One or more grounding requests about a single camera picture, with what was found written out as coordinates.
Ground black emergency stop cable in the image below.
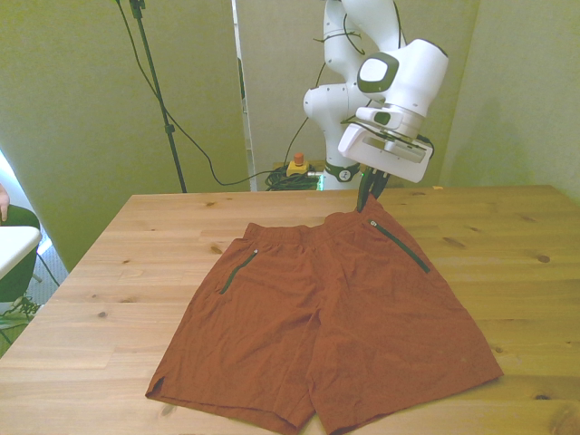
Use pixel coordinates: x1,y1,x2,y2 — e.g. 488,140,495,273
286,115,312,165

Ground coiled black cable bundle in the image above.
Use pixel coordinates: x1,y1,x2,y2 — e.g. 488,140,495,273
264,165,327,192

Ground dark laced shoe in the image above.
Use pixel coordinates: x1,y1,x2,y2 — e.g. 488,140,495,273
7,294,43,321

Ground white chair seat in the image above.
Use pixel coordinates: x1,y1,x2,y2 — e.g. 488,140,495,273
0,225,43,281

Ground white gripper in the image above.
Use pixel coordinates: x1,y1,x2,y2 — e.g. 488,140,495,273
337,121,432,214

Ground white panel joint strip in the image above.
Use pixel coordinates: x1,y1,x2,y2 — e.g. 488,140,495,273
230,0,257,191

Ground yellow emergency stop box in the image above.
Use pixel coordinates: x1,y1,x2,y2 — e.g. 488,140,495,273
285,152,314,179

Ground rust red shorts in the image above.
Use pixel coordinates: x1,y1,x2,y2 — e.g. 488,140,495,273
144,193,505,435

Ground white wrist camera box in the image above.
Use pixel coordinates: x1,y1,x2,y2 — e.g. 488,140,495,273
354,105,407,133

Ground black tripod camera cable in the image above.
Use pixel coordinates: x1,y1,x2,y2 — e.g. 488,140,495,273
114,0,291,188

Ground bystander dark trouser leg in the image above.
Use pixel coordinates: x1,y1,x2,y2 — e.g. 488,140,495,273
0,203,43,304

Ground black tripod stand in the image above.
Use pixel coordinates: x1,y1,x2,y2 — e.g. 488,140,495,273
129,0,189,194

